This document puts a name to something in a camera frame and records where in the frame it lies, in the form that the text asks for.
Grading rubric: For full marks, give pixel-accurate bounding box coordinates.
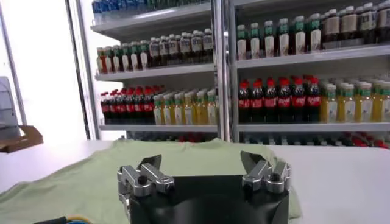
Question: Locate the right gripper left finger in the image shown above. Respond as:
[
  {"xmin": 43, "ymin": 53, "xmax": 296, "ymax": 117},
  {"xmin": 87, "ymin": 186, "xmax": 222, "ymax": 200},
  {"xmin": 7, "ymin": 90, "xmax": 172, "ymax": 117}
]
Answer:
[{"xmin": 117, "ymin": 154, "xmax": 176, "ymax": 198}]

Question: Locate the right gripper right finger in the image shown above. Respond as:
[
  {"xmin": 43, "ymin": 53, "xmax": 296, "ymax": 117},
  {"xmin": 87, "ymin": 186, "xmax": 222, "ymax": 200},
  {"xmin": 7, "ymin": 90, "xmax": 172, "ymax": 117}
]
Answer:
[{"xmin": 239, "ymin": 150, "xmax": 292, "ymax": 195}]

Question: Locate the green polo shirt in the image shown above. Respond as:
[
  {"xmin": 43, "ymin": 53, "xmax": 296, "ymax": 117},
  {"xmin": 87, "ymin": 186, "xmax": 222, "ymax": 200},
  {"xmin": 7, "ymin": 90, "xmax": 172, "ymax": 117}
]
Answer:
[{"xmin": 0, "ymin": 138, "xmax": 302, "ymax": 224}]

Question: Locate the red cap cola bottle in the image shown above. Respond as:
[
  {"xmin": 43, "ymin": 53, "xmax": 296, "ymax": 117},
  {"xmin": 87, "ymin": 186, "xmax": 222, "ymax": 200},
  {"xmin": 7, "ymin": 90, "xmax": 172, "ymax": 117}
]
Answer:
[
  {"xmin": 238, "ymin": 80, "xmax": 251, "ymax": 124},
  {"xmin": 135, "ymin": 86, "xmax": 145, "ymax": 124},
  {"xmin": 143, "ymin": 86, "xmax": 155, "ymax": 124},
  {"xmin": 100, "ymin": 91, "xmax": 111, "ymax": 124},
  {"xmin": 277, "ymin": 77, "xmax": 292, "ymax": 124},
  {"xmin": 291, "ymin": 76, "xmax": 307, "ymax": 124},
  {"xmin": 109, "ymin": 89, "xmax": 119, "ymax": 124},
  {"xmin": 264, "ymin": 77, "xmax": 278, "ymax": 124},
  {"xmin": 250, "ymin": 79, "xmax": 264, "ymax": 124},
  {"xmin": 118, "ymin": 88, "xmax": 127, "ymax": 124},
  {"xmin": 305, "ymin": 75, "xmax": 322, "ymax": 124},
  {"xmin": 126, "ymin": 87, "xmax": 137, "ymax": 124}
]

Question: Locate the yellow juice bottle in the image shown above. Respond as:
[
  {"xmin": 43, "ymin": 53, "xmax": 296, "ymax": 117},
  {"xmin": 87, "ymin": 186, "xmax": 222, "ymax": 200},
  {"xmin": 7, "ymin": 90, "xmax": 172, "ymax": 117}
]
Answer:
[
  {"xmin": 174, "ymin": 92, "xmax": 185, "ymax": 125},
  {"xmin": 338, "ymin": 82, "xmax": 356, "ymax": 124},
  {"xmin": 195, "ymin": 89, "xmax": 207, "ymax": 125},
  {"xmin": 184, "ymin": 91, "xmax": 196, "ymax": 125},
  {"xmin": 320, "ymin": 83, "xmax": 338, "ymax": 124},
  {"xmin": 206, "ymin": 89, "xmax": 218, "ymax": 125},
  {"xmin": 152, "ymin": 94, "xmax": 163, "ymax": 125},
  {"xmin": 373, "ymin": 80, "xmax": 390, "ymax": 124},
  {"xmin": 163, "ymin": 93, "xmax": 174, "ymax": 125},
  {"xmin": 355, "ymin": 81, "xmax": 374, "ymax": 124}
]

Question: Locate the metal beverage shelf unit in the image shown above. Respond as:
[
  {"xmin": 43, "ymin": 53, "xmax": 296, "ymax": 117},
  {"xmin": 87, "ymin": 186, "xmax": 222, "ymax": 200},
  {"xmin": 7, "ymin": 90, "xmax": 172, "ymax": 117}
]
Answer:
[
  {"xmin": 90, "ymin": 0, "xmax": 225, "ymax": 142},
  {"xmin": 224, "ymin": 0, "xmax": 390, "ymax": 147}
]

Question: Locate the brown cardboard box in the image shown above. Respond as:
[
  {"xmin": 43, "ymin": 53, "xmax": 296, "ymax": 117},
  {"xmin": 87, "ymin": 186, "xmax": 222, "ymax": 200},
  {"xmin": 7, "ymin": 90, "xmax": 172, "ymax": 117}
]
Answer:
[{"xmin": 0, "ymin": 125, "xmax": 44, "ymax": 154}]

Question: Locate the white label dark drink bottle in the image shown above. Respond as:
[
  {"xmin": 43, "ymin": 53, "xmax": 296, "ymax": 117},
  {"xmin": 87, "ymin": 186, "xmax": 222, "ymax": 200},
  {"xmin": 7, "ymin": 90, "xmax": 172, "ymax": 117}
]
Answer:
[
  {"xmin": 377, "ymin": 0, "xmax": 390, "ymax": 43},
  {"xmin": 191, "ymin": 30, "xmax": 204, "ymax": 64},
  {"xmin": 179, "ymin": 32, "xmax": 191, "ymax": 65},
  {"xmin": 149, "ymin": 37, "xmax": 160, "ymax": 68},
  {"xmin": 358, "ymin": 2, "xmax": 377, "ymax": 45},
  {"xmin": 168, "ymin": 33, "xmax": 180, "ymax": 66},
  {"xmin": 202, "ymin": 28, "xmax": 214, "ymax": 63},
  {"xmin": 159, "ymin": 35, "xmax": 170, "ymax": 66}
]

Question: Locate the beige label dark drink bottle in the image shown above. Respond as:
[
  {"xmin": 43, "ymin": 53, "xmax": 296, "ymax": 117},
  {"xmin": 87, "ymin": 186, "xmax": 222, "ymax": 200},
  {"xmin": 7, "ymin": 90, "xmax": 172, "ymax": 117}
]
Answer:
[
  {"xmin": 323, "ymin": 9, "xmax": 341, "ymax": 49},
  {"xmin": 340, "ymin": 5, "xmax": 358, "ymax": 47}
]

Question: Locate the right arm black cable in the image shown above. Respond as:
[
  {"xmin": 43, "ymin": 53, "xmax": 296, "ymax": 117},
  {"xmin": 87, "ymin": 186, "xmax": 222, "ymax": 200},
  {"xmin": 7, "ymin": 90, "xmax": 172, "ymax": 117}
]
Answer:
[{"xmin": 33, "ymin": 215, "xmax": 68, "ymax": 224}]

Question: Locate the dark window frame post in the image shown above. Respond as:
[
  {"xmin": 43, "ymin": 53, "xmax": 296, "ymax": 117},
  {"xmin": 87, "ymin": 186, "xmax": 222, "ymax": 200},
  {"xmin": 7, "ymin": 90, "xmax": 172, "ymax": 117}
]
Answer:
[{"xmin": 64, "ymin": 0, "xmax": 102, "ymax": 141}]

